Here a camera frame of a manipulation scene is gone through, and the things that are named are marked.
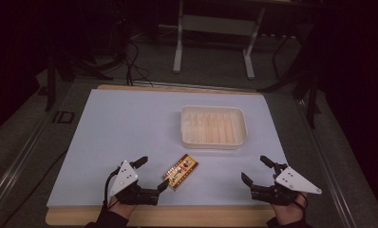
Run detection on black floor cables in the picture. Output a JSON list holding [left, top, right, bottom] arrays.
[[123, 40, 154, 87]]

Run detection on black tripod stand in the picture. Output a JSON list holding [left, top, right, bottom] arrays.
[[258, 29, 322, 129]]

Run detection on pale blue table mat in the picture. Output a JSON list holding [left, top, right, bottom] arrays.
[[47, 88, 288, 209]]

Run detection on person's left hand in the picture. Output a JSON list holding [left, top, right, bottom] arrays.
[[106, 197, 138, 219]]

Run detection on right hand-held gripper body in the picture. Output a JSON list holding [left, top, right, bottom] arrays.
[[250, 166, 323, 206]]

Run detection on thin black floor cable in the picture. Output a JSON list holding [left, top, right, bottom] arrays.
[[0, 151, 67, 228]]

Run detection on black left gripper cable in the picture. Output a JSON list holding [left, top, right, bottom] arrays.
[[103, 168, 121, 211]]

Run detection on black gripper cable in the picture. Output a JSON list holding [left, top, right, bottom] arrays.
[[103, 168, 121, 211], [292, 193, 309, 219]]

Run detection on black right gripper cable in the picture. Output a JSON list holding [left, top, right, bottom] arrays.
[[292, 193, 309, 219]]

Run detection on white metal desk frame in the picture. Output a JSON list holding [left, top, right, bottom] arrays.
[[172, 0, 267, 81]]

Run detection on person's right hand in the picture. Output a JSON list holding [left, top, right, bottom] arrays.
[[271, 192, 307, 226]]

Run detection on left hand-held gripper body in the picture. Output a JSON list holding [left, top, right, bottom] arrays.
[[109, 160, 161, 206]]

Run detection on black metal stand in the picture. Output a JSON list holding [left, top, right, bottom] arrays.
[[44, 51, 57, 112]]

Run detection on yellow and red packet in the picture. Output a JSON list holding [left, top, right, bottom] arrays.
[[161, 153, 199, 192]]

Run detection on cream rectangular tray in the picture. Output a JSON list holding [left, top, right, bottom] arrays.
[[180, 104, 249, 151]]

